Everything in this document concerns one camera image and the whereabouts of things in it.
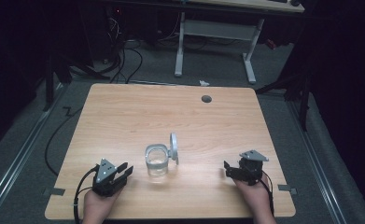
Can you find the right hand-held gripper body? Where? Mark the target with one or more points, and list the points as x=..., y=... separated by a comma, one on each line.
x=250, y=168

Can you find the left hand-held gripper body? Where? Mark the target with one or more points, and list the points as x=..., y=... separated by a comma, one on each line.
x=105, y=175

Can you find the clear glass jar with lid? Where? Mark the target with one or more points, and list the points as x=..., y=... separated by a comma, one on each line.
x=161, y=156

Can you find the person's left hand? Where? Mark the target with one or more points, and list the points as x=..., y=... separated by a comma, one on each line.
x=100, y=205

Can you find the person's right hand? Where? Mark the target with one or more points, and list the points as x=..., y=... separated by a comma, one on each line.
x=255, y=199

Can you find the grey tape strip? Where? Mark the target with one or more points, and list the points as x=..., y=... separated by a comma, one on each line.
x=287, y=188
x=55, y=191

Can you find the white paper scrap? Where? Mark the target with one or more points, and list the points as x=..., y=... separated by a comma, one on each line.
x=204, y=83

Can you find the black stand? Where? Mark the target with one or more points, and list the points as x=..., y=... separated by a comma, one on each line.
x=295, y=84
x=54, y=71

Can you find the white metal desk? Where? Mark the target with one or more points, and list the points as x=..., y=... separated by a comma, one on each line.
x=220, y=34

